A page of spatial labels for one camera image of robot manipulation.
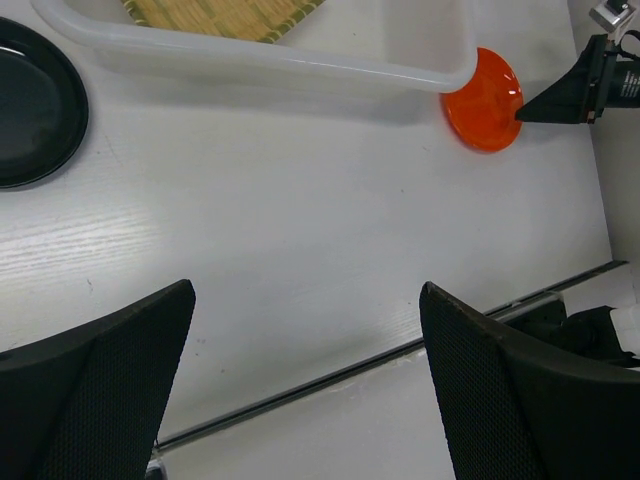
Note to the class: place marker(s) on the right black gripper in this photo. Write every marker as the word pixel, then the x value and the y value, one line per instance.
pixel 604 72

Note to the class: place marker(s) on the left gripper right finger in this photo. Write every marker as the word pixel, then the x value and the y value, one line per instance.
pixel 514 407

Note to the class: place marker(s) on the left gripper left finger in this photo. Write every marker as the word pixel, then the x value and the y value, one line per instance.
pixel 88 403

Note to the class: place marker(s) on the orange plate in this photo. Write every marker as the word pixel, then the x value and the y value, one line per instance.
pixel 482 113

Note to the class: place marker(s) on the translucent plastic bin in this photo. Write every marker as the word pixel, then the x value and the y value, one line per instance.
pixel 360 47

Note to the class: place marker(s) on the black plate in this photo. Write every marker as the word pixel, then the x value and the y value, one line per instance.
pixel 44 106

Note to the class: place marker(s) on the woven bamboo tray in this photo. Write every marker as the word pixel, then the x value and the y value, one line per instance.
pixel 263 21

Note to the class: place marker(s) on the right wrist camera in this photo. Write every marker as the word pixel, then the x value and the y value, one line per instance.
pixel 612 15

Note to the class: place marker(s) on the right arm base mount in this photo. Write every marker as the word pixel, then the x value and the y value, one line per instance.
pixel 589 333

